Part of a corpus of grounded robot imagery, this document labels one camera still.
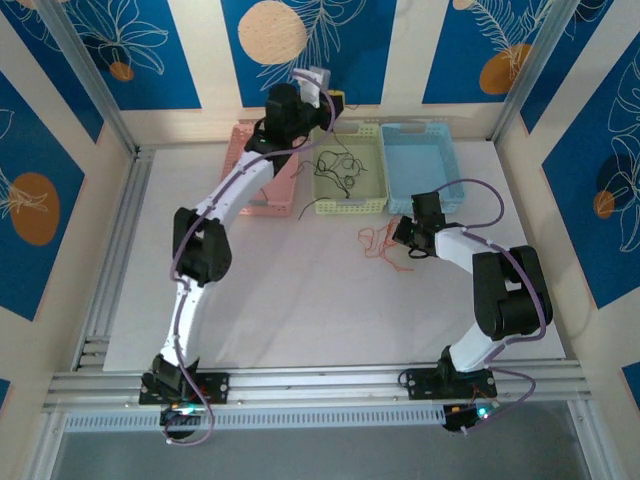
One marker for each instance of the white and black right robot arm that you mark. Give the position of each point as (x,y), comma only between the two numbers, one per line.
(455,247)

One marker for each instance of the pink perforated plastic basket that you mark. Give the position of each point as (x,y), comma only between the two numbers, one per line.
(282,196)

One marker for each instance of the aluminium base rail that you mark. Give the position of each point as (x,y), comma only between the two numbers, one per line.
(320,385)

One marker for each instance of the blue perforated plastic basket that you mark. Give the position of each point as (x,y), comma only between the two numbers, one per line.
(415,160)

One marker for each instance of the green perforated plastic basket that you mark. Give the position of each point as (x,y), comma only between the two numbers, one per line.
(375,150)

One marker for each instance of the aluminium lower frame rail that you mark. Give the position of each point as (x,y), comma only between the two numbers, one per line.
(45,450)
(585,440)

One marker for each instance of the aluminium corner post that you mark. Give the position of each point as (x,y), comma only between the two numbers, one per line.
(530,65)
(90,65)

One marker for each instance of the aluminium side rail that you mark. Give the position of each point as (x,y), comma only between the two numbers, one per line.
(125,210)

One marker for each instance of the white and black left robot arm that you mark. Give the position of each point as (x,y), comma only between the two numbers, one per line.
(240,185)

